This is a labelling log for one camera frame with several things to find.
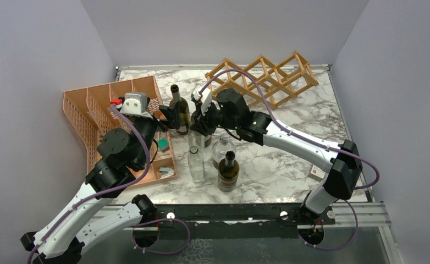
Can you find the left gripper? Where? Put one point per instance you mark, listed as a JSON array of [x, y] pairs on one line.
[[172, 114]]

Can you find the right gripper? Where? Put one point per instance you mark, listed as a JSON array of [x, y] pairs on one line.
[[200, 123]]

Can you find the clear tall glass bottle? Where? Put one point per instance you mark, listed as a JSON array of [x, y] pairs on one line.
[[196, 139]]

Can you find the dark wine bottle front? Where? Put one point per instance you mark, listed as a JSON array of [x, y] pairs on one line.
[[228, 171]]

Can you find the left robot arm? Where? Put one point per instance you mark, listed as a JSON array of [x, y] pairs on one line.
[[73, 232]]

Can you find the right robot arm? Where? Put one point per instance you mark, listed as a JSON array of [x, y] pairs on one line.
[[229, 111]]

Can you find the green wine bottle back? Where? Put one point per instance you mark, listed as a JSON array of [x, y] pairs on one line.
[[183, 110]]

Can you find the round clear bottle silver cap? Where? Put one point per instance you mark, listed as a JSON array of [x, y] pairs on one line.
[[220, 148]]

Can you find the wooden wine rack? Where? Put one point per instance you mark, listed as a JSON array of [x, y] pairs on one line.
[[279, 82]]

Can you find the teal eraser block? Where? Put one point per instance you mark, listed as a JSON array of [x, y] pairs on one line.
[[163, 145]]

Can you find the peach plastic organizer tray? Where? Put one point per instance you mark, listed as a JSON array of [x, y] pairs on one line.
[[88, 110]]

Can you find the small white cardboard box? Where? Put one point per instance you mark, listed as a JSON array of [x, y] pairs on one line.
[[316, 173]]

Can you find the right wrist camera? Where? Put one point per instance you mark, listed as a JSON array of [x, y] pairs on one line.
[[201, 96]]

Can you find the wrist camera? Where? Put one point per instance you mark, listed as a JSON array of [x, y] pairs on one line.
[[136, 104], [201, 96]]

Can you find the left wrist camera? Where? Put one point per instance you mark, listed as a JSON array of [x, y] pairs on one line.
[[136, 104]]

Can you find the black mounting rail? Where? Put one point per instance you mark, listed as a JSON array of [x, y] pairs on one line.
[[230, 221]]

